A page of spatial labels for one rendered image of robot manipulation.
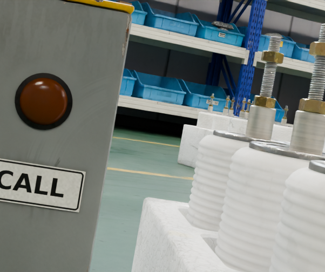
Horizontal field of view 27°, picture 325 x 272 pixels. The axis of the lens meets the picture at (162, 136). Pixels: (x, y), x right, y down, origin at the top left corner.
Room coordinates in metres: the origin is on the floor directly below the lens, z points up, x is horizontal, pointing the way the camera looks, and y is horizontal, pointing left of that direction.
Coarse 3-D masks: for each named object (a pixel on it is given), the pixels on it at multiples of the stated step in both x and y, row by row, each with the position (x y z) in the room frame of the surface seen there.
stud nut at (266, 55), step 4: (264, 52) 0.57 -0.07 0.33; (268, 52) 0.56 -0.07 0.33; (272, 52) 0.56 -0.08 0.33; (276, 52) 0.56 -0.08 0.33; (264, 56) 0.57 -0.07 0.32; (268, 56) 0.56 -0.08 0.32; (272, 56) 0.56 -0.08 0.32; (276, 56) 0.56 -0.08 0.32; (280, 56) 0.56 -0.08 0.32; (264, 60) 0.57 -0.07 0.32; (268, 60) 0.56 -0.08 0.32; (272, 60) 0.56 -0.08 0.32; (276, 60) 0.56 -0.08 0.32; (280, 60) 0.56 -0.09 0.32
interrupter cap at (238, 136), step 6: (216, 132) 0.56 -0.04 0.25; (222, 132) 0.55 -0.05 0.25; (228, 132) 0.60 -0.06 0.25; (234, 132) 0.60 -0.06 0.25; (228, 138) 0.54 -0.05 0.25; (234, 138) 0.54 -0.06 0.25; (240, 138) 0.54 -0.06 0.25; (246, 138) 0.54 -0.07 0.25; (252, 138) 0.53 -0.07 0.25; (282, 144) 0.54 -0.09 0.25; (288, 144) 0.54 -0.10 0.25
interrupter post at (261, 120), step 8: (256, 112) 0.56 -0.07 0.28; (264, 112) 0.56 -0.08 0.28; (272, 112) 0.56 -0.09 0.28; (248, 120) 0.57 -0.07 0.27; (256, 120) 0.56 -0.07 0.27; (264, 120) 0.56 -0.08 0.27; (272, 120) 0.56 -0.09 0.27; (248, 128) 0.57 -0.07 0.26; (256, 128) 0.56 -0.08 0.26; (264, 128) 0.56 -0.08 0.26; (272, 128) 0.57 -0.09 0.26; (248, 136) 0.56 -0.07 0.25; (256, 136) 0.56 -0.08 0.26; (264, 136) 0.56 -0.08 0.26
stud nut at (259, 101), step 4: (256, 96) 0.57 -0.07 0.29; (260, 96) 0.56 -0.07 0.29; (256, 100) 0.57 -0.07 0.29; (260, 100) 0.56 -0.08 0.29; (264, 100) 0.56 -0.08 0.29; (268, 100) 0.56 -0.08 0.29; (272, 100) 0.56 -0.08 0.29; (256, 104) 0.57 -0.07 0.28; (260, 104) 0.56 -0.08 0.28; (264, 104) 0.56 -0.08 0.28; (268, 104) 0.56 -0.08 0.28; (272, 104) 0.56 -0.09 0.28
